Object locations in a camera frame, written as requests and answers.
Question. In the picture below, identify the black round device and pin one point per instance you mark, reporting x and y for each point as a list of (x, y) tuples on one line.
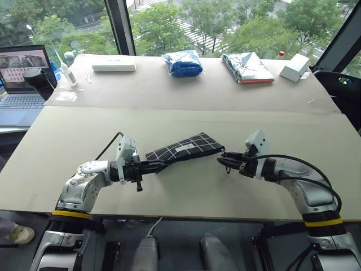
[(38, 82)]

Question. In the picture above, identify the silver foil bag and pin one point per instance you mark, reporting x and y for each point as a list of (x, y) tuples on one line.
[(248, 69)]

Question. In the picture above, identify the grey rounded shape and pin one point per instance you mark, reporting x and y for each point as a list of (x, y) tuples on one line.
[(146, 254), (217, 254)]

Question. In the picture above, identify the beige shoe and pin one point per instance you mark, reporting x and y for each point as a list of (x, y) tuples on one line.
[(21, 234)]

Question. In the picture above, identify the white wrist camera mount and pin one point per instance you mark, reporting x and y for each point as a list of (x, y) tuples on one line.
[(258, 142), (124, 149)]

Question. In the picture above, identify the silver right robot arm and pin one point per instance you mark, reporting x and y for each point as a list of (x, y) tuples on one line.
[(310, 192)]

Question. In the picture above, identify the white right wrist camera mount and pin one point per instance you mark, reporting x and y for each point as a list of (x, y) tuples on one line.
[(258, 142)]

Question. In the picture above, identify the flat white box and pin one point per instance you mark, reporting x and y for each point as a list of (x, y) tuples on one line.
[(114, 66)]

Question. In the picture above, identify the blue cloth in plastic bag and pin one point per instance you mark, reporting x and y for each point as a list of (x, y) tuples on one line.
[(183, 65)]

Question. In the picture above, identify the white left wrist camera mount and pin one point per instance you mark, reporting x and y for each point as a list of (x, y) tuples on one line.
[(124, 149)]

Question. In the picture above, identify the teal round object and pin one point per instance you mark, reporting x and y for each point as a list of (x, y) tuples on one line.
[(69, 57)]

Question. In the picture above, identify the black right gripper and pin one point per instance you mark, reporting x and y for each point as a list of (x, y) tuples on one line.
[(247, 168)]

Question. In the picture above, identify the black floor bracket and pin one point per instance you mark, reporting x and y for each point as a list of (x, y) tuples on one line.
[(112, 255)]

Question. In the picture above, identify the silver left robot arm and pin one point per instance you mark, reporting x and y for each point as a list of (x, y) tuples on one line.
[(81, 183)]

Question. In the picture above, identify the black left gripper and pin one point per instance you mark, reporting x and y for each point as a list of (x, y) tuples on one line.
[(134, 170)]

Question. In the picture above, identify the black white-grid fabric pouch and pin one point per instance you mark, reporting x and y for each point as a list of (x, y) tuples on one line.
[(191, 148)]

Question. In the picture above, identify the dark slanted window frame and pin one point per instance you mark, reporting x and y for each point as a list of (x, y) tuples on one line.
[(338, 34)]

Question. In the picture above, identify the small white cardboard box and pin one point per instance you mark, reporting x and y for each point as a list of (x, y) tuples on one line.
[(294, 69)]

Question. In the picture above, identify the open laptop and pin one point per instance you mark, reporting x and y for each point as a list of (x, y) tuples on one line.
[(19, 90)]

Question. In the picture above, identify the small clear plastic piece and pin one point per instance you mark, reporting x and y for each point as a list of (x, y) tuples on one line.
[(88, 78)]

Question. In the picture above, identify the dark window pillar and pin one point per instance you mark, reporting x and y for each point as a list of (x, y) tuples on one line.
[(119, 26)]

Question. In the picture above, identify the clear plastic bag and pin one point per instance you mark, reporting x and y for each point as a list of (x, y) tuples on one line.
[(66, 96)]

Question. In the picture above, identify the white long-nozzle glue bottle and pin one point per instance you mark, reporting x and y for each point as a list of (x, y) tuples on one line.
[(69, 74)]

